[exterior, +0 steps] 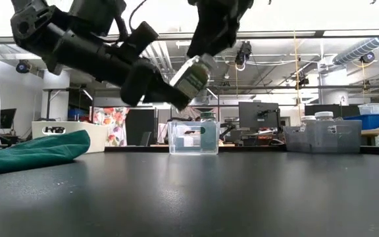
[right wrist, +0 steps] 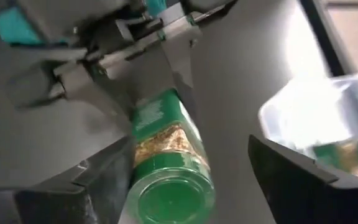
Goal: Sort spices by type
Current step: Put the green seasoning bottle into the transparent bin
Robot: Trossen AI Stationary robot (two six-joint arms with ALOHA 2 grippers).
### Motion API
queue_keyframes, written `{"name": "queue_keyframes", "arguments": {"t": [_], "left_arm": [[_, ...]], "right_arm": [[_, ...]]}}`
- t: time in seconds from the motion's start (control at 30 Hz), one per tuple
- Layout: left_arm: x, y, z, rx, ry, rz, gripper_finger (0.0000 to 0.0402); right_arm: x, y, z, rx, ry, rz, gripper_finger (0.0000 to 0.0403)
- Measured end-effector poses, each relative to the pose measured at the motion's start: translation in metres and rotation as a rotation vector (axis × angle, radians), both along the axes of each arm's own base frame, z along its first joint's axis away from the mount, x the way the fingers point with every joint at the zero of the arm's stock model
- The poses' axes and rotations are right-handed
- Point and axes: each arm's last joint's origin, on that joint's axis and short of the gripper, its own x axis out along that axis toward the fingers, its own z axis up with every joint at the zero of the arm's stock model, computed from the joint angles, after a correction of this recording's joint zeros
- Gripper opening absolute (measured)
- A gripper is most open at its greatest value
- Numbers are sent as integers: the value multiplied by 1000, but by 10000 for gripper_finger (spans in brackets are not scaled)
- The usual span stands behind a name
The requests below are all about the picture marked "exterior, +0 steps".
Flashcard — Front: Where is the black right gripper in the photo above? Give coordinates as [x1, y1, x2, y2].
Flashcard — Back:
[186, 0, 255, 59]

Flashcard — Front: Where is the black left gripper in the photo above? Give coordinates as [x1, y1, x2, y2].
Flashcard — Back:
[118, 49, 192, 111]

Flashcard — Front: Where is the green-lid spice jar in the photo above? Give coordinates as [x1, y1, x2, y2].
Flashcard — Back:
[199, 111, 218, 154]
[169, 53, 217, 101]

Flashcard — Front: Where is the small white-lid spice jar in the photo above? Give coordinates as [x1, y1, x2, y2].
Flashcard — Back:
[300, 115, 318, 133]

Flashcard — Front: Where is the black monitor on arm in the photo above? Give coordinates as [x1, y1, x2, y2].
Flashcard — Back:
[238, 101, 280, 130]

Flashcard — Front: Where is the clear plastic bin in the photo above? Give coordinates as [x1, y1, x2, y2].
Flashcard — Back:
[167, 120, 220, 156]

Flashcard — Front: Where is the floral cloth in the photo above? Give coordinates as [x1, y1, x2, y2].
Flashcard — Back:
[90, 106, 130, 147]

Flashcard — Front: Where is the white plastic bin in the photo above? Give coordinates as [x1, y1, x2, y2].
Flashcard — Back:
[31, 120, 109, 155]

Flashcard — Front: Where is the green folded cloth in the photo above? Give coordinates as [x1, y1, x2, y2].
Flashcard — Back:
[0, 129, 91, 178]

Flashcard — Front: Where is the small black monitor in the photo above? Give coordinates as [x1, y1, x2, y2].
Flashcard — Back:
[0, 108, 18, 131]

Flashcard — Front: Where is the grey translucent plastic bin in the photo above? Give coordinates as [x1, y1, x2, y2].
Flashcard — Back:
[283, 118, 363, 155]

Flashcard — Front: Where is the clear storage tub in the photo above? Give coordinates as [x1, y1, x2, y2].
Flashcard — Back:
[357, 103, 379, 117]

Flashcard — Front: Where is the blue storage bin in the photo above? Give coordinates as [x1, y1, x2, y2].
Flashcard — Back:
[343, 113, 379, 130]

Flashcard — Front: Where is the black ceiling camera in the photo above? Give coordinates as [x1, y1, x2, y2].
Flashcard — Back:
[235, 40, 253, 66]
[15, 59, 32, 74]
[359, 51, 376, 65]

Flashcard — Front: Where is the silver ventilation duct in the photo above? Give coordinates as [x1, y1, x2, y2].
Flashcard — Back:
[332, 22, 379, 66]

